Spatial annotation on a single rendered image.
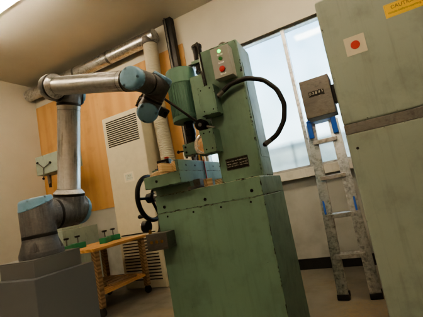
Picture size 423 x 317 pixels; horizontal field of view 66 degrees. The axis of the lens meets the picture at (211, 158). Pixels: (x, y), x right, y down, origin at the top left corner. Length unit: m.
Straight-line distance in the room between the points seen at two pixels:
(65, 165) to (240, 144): 0.88
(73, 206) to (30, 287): 0.42
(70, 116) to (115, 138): 1.83
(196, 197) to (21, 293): 0.83
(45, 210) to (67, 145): 0.34
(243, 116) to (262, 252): 0.66
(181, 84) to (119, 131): 1.77
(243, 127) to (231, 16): 1.99
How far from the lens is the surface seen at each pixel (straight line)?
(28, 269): 1.62
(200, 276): 1.68
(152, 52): 3.66
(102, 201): 4.12
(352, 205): 2.21
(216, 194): 1.57
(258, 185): 1.50
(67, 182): 1.77
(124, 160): 3.49
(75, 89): 1.56
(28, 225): 1.67
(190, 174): 1.67
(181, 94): 1.86
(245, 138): 1.64
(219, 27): 3.50
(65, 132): 1.78
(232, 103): 1.69
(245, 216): 1.53
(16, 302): 1.66
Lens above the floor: 0.73
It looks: 7 degrees up
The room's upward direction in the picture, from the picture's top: 11 degrees counter-clockwise
